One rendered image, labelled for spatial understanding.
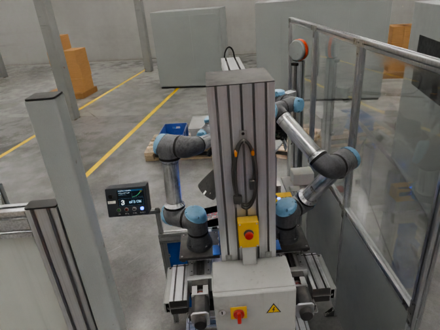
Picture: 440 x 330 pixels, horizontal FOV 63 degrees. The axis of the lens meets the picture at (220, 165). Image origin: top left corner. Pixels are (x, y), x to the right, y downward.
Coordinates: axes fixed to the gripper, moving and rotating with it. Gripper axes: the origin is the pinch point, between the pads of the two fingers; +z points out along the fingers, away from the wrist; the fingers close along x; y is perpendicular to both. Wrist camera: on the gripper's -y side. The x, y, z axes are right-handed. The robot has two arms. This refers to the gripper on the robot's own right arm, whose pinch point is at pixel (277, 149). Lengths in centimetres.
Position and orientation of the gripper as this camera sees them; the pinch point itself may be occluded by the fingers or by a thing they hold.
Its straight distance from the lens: 209.0
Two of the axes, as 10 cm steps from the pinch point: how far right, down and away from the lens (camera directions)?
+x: 10.0, -0.8, 0.1
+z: 0.7, 9.0, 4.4
